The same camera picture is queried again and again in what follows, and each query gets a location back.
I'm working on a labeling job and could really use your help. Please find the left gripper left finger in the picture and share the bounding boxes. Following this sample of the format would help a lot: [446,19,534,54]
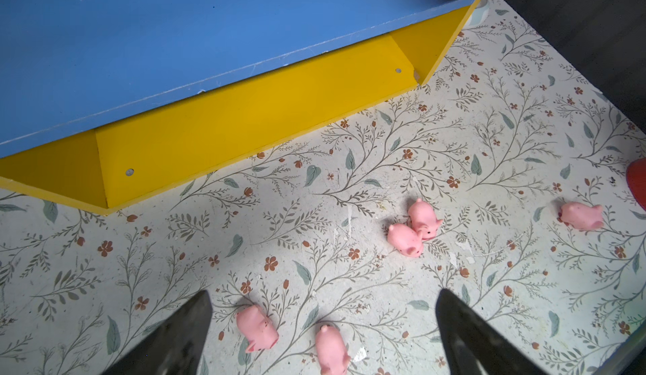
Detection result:
[104,290,213,375]

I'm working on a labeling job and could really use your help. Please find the floral patterned table mat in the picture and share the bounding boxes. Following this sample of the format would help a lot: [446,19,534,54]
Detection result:
[1,0,645,374]

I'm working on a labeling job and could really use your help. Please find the red cup holder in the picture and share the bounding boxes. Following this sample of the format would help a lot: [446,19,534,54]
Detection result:
[626,158,646,210]

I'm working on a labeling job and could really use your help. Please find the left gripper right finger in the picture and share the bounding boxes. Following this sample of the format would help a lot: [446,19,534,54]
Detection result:
[435,289,544,374]

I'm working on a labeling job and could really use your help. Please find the yellow shelf pink blue boards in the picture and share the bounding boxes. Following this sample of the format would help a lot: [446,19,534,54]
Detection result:
[1,0,479,215]

